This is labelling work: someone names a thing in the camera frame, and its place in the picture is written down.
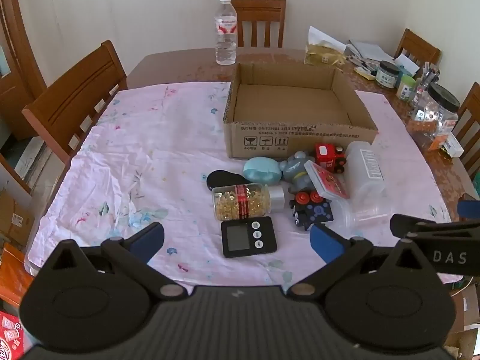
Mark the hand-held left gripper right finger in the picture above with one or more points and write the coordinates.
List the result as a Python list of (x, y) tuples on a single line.
[(326, 242)]

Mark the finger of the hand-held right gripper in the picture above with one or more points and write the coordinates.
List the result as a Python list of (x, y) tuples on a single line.
[(416, 228), (469, 208)]

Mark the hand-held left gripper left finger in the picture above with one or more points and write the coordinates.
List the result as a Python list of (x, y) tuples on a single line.
[(148, 238)]

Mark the clear plastic jar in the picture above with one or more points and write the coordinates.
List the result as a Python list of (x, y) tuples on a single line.
[(365, 215)]

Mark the clear case of red cards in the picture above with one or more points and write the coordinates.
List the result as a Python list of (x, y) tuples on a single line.
[(328, 182)]

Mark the black digital timer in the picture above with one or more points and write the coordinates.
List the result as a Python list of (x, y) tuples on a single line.
[(243, 238)]

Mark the red toy car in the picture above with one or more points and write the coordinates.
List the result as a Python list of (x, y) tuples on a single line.
[(328, 155)]

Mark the clear bottle of golden capsules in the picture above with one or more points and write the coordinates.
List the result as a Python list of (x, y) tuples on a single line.
[(243, 200)]

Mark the brown cardboard box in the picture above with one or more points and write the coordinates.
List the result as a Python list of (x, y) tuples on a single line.
[(292, 105)]

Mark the black toy block with wheels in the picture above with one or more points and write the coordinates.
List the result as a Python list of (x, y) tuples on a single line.
[(313, 212)]

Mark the open cardboard carton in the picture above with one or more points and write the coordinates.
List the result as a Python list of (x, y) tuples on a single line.
[(467, 307)]

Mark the small orange and white boxes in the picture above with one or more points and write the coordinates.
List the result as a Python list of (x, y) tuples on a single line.
[(450, 145)]

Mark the grey toy figure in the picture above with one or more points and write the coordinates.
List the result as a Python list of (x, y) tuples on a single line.
[(294, 170)]

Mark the black oval case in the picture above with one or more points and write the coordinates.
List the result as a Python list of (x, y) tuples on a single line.
[(223, 180)]

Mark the wooden chair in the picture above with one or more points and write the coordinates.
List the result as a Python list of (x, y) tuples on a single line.
[(258, 11), (468, 112), (82, 82), (416, 45)]

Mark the teal oval case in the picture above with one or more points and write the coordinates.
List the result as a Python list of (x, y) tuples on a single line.
[(260, 171)]

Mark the pink floral tablecloth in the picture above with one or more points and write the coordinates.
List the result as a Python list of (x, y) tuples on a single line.
[(150, 138)]

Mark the large clear jar black lid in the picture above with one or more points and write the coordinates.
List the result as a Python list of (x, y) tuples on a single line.
[(437, 112)]

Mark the cardboard box on floor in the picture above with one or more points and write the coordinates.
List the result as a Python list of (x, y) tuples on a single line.
[(15, 217)]

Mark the jar with green lid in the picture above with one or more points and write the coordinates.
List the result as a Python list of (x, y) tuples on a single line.
[(406, 88)]

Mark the bundle of pens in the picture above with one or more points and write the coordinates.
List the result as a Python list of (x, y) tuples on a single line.
[(425, 78)]

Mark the glass jar with dark lid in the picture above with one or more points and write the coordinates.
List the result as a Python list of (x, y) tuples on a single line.
[(387, 75)]

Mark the white envelope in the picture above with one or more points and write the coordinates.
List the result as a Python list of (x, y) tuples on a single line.
[(407, 63)]

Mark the yellow sticky notes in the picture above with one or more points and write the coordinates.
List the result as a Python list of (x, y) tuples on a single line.
[(364, 73)]

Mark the red printed snack box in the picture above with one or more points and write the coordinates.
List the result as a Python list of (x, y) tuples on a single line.
[(9, 333)]

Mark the loose pens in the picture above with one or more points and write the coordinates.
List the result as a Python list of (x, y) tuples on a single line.
[(362, 62)]

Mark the stack of white papers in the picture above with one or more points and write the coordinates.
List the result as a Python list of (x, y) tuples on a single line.
[(369, 48)]

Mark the gold tissue pack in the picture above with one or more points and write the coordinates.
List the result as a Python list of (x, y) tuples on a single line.
[(322, 56)]

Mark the clear water bottle red label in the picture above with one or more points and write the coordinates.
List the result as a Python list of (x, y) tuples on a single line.
[(225, 33)]

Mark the wooden door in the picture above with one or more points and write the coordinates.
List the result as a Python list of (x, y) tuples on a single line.
[(15, 52)]

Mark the wooden chair back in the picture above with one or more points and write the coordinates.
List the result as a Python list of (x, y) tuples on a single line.
[(258, 11)]

